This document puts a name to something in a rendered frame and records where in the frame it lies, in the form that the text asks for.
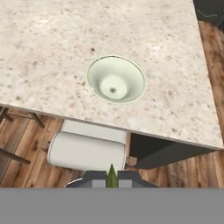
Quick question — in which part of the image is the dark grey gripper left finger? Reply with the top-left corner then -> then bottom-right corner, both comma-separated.
64,170 -> 108,189

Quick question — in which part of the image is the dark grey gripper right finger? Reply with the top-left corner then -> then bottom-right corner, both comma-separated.
117,170 -> 159,189

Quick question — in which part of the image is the green lemon wedge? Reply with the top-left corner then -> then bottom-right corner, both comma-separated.
106,163 -> 119,189

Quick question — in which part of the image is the dark grey counter cabinet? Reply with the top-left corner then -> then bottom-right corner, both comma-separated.
128,132 -> 218,171

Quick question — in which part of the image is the pale green bowl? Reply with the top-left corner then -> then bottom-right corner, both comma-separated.
84,54 -> 147,105

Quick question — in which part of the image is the dark grey cabinet run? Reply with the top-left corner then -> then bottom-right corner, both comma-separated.
192,0 -> 224,30

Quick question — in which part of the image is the white cushioned stool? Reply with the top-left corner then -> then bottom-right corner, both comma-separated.
46,118 -> 130,173

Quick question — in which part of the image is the dark wooden stool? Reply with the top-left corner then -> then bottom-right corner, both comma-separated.
0,106 -> 46,166

